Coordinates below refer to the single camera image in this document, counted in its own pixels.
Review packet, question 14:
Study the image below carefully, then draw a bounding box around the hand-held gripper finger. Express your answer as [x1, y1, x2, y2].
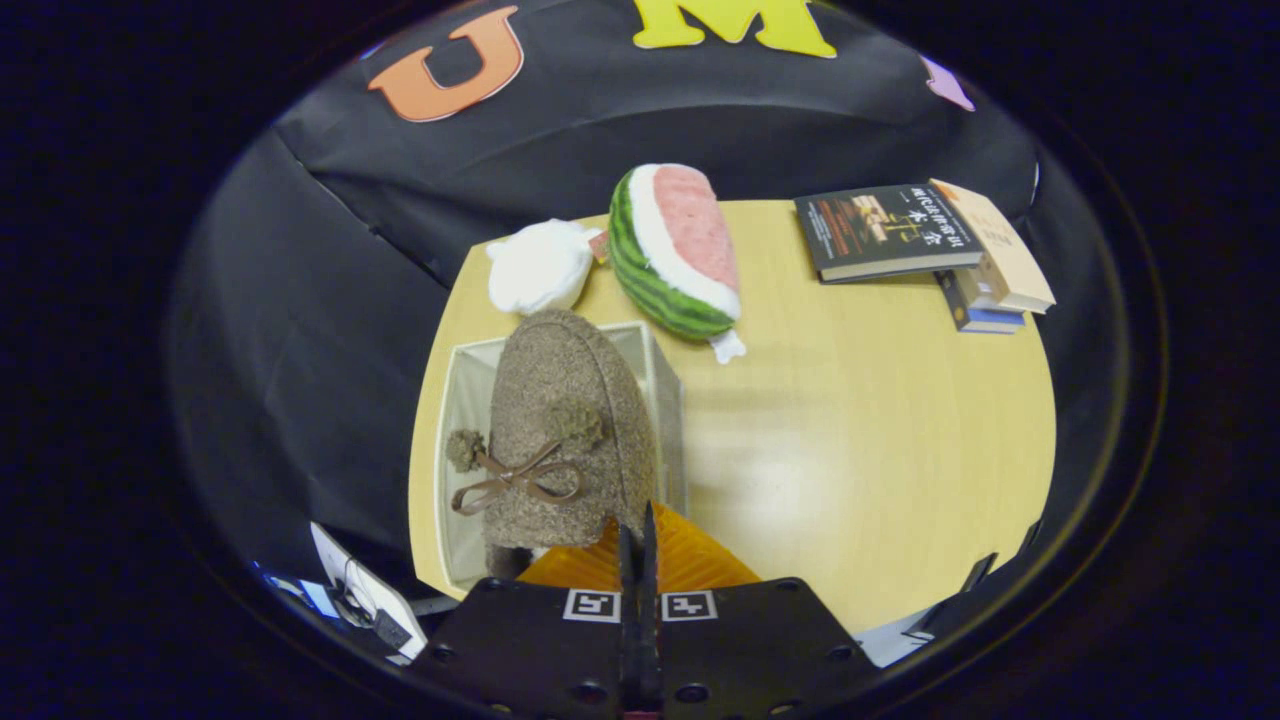
[410, 510, 643, 720]
[641, 500, 886, 720]

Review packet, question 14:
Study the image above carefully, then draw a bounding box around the brown fuzzy shoe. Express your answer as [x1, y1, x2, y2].
[446, 308, 661, 579]

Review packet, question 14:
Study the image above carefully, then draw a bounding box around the cream fabric storage box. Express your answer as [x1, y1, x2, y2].
[432, 320, 689, 593]

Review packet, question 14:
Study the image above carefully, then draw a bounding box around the white flat panel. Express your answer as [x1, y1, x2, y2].
[310, 522, 429, 663]

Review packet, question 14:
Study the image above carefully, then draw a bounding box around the watermelon slice plush toy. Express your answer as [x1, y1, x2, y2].
[608, 163, 749, 365]

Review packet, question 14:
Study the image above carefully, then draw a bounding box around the white plush toy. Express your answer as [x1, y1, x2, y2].
[486, 218, 606, 317]

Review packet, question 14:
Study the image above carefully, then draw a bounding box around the blue cover book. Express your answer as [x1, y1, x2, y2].
[936, 268, 1027, 335]

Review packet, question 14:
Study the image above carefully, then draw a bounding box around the black cover book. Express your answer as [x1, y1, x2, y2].
[794, 183, 986, 285]

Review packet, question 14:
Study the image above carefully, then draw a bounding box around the beige cover book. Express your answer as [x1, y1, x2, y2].
[928, 178, 1057, 315]

